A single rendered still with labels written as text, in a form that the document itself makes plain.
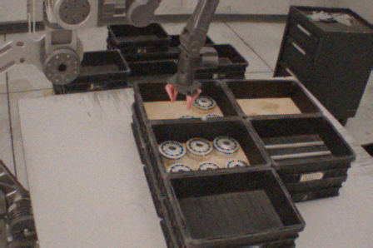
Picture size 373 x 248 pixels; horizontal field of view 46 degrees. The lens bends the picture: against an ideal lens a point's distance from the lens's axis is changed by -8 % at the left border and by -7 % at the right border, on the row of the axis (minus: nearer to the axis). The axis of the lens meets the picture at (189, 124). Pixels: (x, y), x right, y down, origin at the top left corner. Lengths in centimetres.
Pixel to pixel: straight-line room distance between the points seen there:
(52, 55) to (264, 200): 91
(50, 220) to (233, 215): 65
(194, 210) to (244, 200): 19
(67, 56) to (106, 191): 54
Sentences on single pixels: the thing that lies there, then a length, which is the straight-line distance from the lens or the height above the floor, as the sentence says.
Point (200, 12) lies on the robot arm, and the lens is 147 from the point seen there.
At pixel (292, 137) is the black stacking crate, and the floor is 83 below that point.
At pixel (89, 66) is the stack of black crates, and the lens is 302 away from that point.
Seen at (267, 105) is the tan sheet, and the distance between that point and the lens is 221.
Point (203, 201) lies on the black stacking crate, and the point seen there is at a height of 83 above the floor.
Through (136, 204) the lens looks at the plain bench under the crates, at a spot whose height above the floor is 70.
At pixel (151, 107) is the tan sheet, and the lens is 203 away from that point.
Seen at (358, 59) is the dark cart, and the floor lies 67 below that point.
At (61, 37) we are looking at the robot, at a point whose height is 124.
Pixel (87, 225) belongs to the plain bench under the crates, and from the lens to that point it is 167.
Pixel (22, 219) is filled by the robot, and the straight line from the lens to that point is 210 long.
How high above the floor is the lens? 195
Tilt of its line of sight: 35 degrees down
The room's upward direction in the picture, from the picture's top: 10 degrees clockwise
